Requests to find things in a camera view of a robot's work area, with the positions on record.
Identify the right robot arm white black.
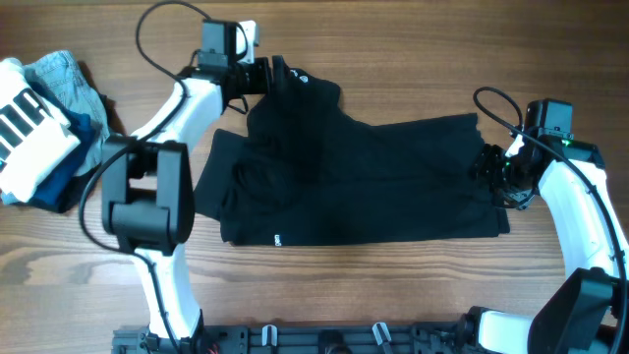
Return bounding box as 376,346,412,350
466,137,628,353

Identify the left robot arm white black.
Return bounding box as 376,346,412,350
101,58,270,352

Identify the navy blue folded garment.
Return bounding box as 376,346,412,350
1,85,95,205

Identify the light blue denim garment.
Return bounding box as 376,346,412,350
24,50,110,177

